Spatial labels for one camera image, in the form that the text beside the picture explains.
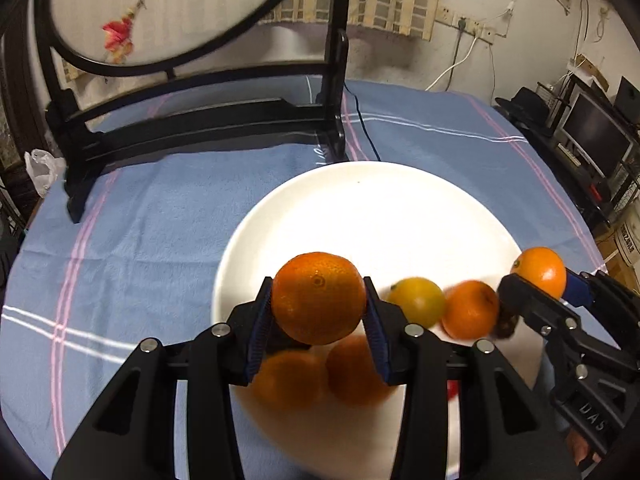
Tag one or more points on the blue striped tablecloth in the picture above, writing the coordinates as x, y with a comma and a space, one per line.
143, 259

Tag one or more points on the black hat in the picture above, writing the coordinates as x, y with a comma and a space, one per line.
526, 105

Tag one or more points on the white oval plate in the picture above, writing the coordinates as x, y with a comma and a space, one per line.
391, 222

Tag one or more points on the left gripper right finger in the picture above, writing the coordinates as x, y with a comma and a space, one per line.
505, 433

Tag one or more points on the yellow green citrus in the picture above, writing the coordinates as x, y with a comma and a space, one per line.
421, 300

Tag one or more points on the white plastic bag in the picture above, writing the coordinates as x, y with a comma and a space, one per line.
43, 169

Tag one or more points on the person's hand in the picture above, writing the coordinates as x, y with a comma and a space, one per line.
580, 448

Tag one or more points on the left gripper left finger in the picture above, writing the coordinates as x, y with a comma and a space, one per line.
129, 432

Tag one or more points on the orange mandarin in plate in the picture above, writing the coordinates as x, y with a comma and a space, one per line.
352, 376

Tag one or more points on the small orange mandarin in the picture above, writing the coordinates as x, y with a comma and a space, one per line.
472, 309

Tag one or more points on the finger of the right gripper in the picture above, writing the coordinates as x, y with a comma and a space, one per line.
543, 314
612, 304

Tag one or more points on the large orange mandarin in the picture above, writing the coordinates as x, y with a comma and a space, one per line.
318, 298

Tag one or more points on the dark computer monitor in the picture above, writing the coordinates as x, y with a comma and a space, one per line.
600, 140

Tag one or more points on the black framed embroidery screen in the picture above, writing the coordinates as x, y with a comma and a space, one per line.
104, 56

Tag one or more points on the cardboard box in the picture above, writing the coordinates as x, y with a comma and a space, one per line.
620, 251

